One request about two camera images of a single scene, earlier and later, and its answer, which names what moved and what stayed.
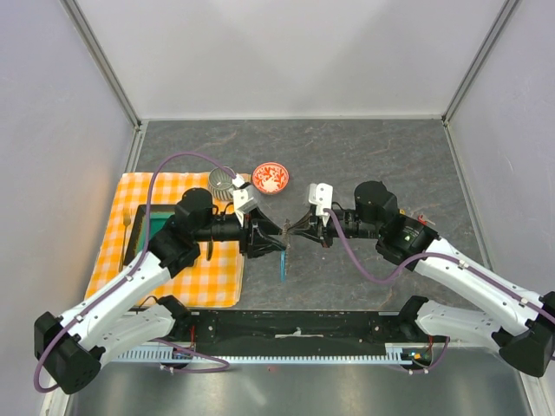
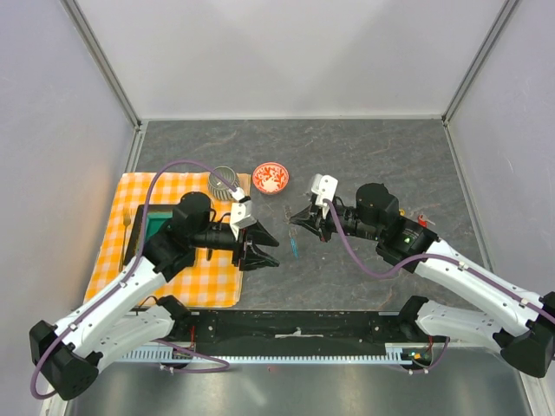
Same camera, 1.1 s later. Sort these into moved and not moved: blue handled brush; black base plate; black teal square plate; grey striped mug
Moved: blue handled brush
Not moved: grey striped mug; black teal square plate; black base plate
